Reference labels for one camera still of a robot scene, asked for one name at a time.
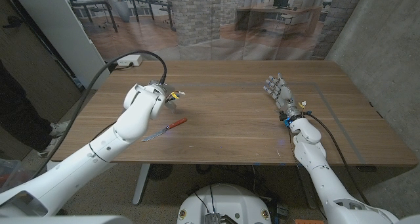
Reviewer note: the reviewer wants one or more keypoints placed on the black round floor fan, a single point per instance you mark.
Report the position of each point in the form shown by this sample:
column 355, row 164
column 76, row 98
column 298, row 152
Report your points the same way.
column 160, row 171

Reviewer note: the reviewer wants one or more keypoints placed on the orange flat object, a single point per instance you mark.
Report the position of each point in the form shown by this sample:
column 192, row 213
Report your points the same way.
column 308, row 221

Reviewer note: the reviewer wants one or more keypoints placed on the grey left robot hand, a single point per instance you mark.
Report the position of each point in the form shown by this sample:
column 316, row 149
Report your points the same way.
column 171, row 106

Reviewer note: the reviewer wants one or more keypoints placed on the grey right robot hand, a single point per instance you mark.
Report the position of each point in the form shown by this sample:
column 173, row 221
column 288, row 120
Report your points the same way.
column 283, row 94

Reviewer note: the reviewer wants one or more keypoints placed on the black flat floor plate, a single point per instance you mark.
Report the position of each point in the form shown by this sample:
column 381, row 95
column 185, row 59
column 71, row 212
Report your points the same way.
column 365, row 169

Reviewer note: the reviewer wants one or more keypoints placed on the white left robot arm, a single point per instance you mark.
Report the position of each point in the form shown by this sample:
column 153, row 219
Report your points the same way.
column 98, row 155

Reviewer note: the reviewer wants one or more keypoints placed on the white table leg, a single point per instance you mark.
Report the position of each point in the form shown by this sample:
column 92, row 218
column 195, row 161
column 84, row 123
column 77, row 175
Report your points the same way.
column 141, row 184

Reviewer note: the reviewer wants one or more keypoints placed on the white power strip box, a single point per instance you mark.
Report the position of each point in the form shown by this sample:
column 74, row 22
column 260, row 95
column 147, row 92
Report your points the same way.
column 128, row 59

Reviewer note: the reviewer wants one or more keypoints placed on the printed office backdrop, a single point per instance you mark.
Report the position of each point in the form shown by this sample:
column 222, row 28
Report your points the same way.
column 197, row 20

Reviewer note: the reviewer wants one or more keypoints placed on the person in dark trousers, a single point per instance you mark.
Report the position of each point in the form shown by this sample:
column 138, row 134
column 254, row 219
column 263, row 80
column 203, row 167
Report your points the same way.
column 16, row 119

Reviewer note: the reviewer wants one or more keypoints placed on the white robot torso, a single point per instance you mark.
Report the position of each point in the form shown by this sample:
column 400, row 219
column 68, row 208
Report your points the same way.
column 226, row 201

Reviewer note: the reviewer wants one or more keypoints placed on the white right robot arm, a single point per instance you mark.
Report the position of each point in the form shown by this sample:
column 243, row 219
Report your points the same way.
column 315, row 158

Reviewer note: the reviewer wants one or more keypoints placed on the white leaning board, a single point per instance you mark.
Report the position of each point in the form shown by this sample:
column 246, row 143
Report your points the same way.
column 65, row 30

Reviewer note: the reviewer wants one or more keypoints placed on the clear plastic bin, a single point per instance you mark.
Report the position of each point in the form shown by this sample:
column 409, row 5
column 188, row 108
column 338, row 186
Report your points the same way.
column 10, row 174

